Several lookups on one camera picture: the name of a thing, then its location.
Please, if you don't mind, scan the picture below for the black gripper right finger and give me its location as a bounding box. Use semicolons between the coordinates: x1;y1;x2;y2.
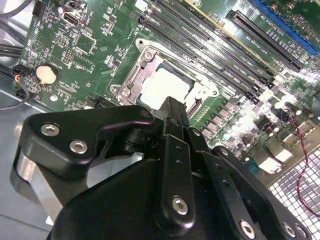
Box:
186;126;313;240

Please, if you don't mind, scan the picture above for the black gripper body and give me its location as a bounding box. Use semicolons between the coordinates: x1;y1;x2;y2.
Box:
47;157;238;240

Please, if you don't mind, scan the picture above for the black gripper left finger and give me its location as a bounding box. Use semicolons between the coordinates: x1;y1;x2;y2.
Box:
9;96;196;232

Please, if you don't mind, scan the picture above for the metal socket cover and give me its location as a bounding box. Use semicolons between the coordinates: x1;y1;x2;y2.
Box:
119;47;218;118

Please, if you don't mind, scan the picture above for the silver CPU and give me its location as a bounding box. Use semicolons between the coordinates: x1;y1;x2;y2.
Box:
136;61;197;111

